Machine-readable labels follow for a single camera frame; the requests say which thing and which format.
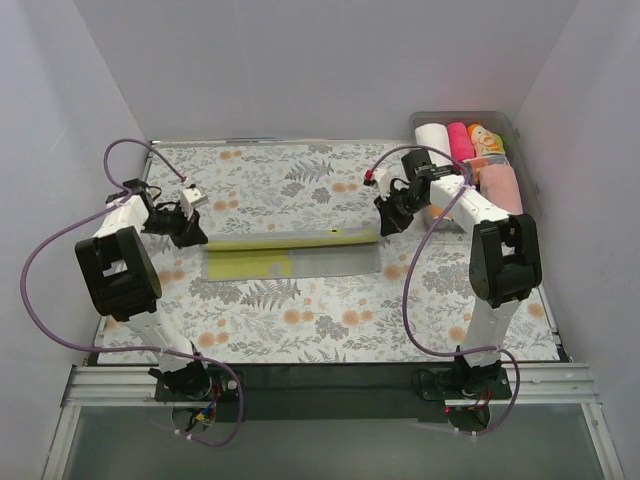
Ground yellow and grey cloths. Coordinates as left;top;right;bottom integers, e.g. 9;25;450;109
202;228;381;282

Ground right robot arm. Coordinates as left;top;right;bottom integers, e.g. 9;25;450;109
364;145;542;398

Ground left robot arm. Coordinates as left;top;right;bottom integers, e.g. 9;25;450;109
75;179;213;400

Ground clear plastic bin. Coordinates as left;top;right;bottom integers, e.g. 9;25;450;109
409;111;541;221

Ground white rolled towel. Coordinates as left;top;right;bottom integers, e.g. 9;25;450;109
415;123;452;166

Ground hot pink rolled towel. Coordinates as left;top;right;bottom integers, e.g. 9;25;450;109
447;122;475;162

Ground small patterned rolled towel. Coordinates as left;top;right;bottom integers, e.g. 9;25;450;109
463;155;510;175

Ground light pink rolled towel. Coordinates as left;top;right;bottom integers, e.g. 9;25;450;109
478;164;523;215

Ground orange cartoon rolled towel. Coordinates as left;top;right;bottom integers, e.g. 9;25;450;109
467;124;506;157

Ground floral table mat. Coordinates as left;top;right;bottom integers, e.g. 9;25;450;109
97;142;561;365

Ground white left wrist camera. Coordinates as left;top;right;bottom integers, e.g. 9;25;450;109
179;184;208;220

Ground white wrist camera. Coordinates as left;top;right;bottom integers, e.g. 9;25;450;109
179;184;208;220
363;168;394;200

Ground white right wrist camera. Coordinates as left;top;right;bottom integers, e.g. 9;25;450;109
363;168;394;200

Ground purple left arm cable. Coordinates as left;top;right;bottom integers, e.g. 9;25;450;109
19;139;247;447

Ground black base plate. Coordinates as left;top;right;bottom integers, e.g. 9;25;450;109
154;364;513;424

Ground aluminium frame rail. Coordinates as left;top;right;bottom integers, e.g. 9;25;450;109
63;362;600;406

